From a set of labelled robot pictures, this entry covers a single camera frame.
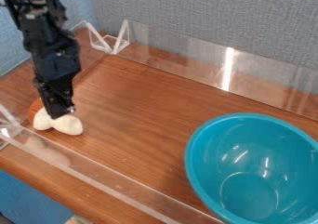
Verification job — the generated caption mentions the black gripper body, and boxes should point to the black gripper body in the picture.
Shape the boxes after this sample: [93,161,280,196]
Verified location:
[29,36,80,82]

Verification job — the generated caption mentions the clear acrylic panel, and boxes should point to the clear acrylic panel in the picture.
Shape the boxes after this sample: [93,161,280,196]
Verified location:
[0,105,221,224]
[117,20,318,121]
[0,20,109,89]

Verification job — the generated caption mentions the clear acrylic corner bracket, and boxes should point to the clear acrylic corner bracket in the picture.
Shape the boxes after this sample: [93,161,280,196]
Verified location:
[84,20,130,55]

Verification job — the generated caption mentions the clear acrylic back panel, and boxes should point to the clear acrylic back panel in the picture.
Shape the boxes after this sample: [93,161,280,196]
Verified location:
[117,20,318,121]

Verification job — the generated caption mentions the white brown toy mushroom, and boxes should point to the white brown toy mushroom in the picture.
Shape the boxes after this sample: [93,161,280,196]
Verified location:
[26,99,82,136]

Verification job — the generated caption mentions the clear acrylic left panel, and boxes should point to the clear acrylic left panel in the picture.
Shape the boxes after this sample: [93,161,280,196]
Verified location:
[0,20,109,89]

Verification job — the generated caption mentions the clear acrylic front panel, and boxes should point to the clear acrylic front panel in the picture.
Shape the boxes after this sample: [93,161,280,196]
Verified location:
[0,105,221,224]

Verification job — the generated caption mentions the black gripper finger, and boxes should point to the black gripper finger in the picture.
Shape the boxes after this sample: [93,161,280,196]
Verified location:
[33,77,46,106]
[40,76,76,119]

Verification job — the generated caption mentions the blue plastic bowl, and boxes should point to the blue plastic bowl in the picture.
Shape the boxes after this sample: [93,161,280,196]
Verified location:
[184,112,318,224]

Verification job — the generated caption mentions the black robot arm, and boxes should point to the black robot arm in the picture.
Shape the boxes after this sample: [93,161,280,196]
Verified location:
[4,0,80,119]

